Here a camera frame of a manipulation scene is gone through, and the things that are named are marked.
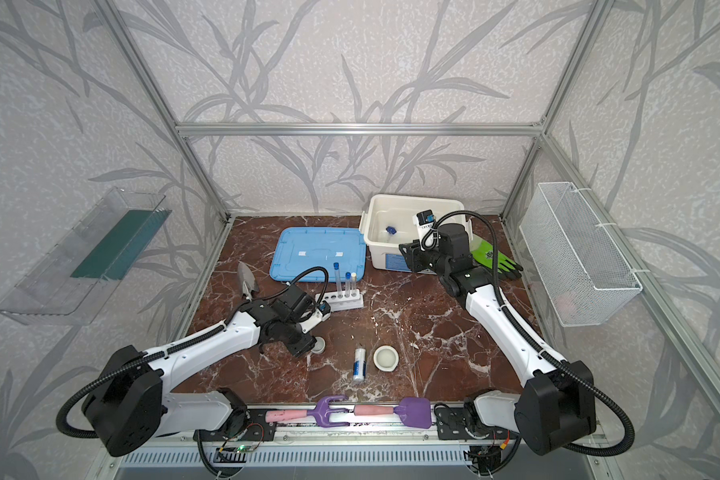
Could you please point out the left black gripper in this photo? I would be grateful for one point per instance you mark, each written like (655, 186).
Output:
(300, 341)

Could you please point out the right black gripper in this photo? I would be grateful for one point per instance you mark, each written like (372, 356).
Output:
(413, 254)

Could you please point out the small white crucible cup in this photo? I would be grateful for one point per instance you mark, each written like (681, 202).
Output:
(319, 346)

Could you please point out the white test tube rack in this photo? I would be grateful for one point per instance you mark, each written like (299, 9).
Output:
(343, 301)

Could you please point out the white plastic storage bin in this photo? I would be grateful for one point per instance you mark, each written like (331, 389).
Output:
(397, 211)

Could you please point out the test tube blue cap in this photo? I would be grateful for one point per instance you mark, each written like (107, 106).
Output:
(338, 279)
(348, 286)

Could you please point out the white bottle blue label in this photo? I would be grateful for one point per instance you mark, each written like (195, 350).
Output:
(359, 365)

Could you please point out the white ceramic bowl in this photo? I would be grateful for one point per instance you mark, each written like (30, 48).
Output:
(386, 358)

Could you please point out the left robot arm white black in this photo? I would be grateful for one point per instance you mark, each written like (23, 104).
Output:
(134, 398)

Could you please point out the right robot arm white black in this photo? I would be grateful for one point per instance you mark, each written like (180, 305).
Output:
(556, 407)

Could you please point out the green black work glove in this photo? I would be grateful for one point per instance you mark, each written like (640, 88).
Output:
(482, 252)

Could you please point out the metal garden trowel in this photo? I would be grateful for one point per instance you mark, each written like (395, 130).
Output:
(247, 281)

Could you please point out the blue plastic bin lid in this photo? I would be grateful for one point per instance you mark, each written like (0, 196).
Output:
(300, 248)

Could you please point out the green mat in shelf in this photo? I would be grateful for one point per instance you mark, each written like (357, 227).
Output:
(115, 254)

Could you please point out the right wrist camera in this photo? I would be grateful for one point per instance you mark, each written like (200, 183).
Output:
(424, 220)

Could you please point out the purple garden fork pink handle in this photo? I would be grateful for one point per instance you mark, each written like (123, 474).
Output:
(321, 413)

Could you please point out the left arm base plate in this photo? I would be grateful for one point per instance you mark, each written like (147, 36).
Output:
(248, 427)

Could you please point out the white wire mesh basket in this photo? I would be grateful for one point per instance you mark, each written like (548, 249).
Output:
(585, 275)

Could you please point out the purple garden spade pink handle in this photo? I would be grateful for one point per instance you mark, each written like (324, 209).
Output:
(413, 412)

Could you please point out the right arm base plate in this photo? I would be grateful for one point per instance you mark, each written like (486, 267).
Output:
(462, 423)

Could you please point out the clear acrylic wall shelf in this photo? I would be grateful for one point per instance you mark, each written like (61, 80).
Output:
(48, 295)

